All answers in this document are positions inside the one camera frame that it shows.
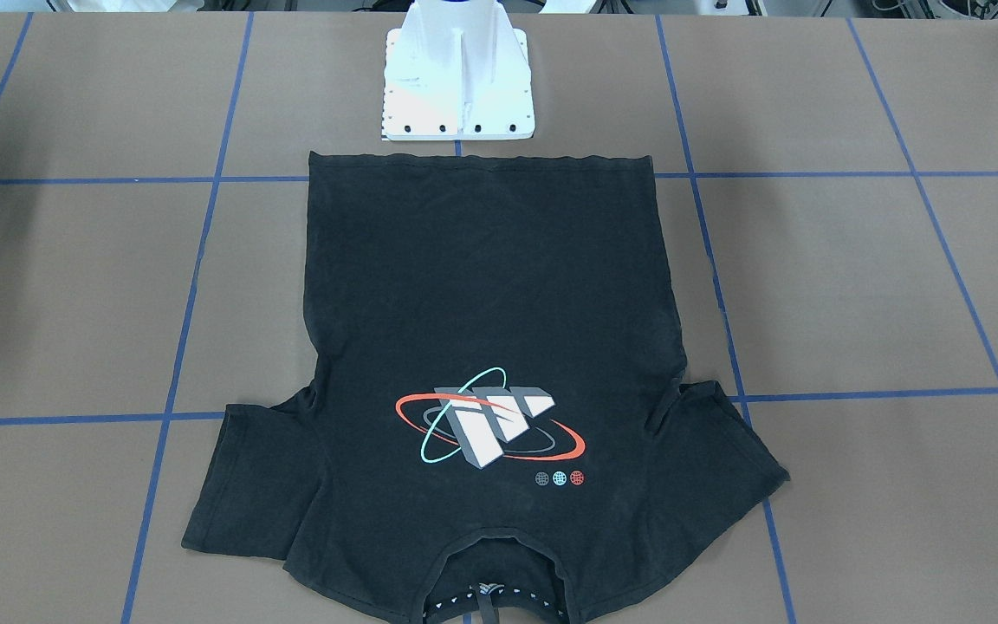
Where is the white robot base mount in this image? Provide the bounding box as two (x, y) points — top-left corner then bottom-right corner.
(381, 1), (537, 141)

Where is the black graphic t-shirt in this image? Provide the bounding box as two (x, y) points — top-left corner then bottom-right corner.
(182, 153), (789, 623)

